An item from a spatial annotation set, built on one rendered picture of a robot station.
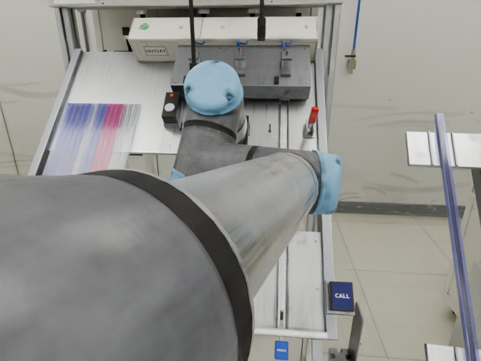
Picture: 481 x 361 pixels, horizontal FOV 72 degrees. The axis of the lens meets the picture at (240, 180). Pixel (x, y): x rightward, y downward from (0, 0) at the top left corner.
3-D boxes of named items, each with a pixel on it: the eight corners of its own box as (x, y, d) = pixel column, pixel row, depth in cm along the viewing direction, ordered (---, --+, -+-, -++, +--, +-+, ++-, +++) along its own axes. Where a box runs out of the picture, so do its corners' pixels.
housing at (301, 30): (311, 78, 95) (318, 38, 82) (144, 77, 99) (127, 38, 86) (311, 57, 98) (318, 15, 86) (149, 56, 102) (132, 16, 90)
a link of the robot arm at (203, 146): (234, 211, 38) (253, 123, 41) (151, 197, 42) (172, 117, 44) (251, 221, 46) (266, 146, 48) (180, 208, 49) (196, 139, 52)
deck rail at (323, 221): (331, 339, 65) (338, 339, 60) (321, 339, 66) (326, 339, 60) (318, 65, 96) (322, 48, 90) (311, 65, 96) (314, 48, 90)
